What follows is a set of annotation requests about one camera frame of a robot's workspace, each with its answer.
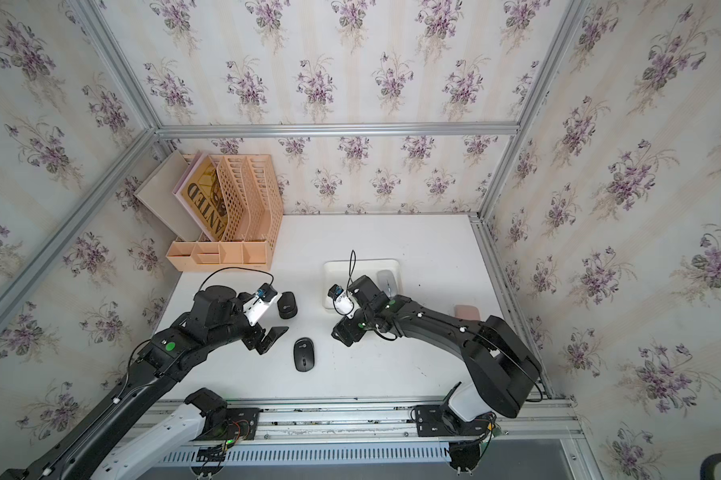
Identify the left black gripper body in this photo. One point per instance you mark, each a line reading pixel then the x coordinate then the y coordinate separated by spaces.
pixel 250 335

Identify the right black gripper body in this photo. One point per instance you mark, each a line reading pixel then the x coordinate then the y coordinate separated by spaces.
pixel 353 327

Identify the silver slim mouse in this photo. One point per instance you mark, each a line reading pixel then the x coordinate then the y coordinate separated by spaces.
pixel 387 282

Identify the small black Lecoo mouse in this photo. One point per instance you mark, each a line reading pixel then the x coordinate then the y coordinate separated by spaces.
pixel 287 306

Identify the black Lecoo scroll mouse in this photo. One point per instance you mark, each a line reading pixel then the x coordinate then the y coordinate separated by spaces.
pixel 304 356

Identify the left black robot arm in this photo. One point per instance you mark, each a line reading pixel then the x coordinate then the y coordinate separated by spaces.
pixel 219 316

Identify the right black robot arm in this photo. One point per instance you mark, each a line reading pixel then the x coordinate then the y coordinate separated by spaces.
pixel 503 370

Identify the pink rectangular case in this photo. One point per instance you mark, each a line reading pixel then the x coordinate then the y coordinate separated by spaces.
pixel 467 312

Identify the peach desk file organizer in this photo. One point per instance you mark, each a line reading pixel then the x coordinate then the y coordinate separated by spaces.
pixel 255 211

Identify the yellow cover book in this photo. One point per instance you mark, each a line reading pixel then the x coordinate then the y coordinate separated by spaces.
pixel 199 190

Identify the beige flat board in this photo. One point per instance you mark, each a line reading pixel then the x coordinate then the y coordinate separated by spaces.
pixel 156 194

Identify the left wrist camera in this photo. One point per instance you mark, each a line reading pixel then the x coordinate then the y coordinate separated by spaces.
pixel 258 305

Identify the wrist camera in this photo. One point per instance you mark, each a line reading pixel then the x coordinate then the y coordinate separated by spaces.
pixel 258 305
pixel 341 302

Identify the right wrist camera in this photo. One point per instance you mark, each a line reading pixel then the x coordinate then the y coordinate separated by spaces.
pixel 341 302

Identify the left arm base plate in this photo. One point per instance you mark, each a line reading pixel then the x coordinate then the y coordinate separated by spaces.
pixel 230 424

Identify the aluminium frame rail front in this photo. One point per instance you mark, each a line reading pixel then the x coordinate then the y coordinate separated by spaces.
pixel 391 420

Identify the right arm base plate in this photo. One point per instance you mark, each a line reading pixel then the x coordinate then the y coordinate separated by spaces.
pixel 437 421

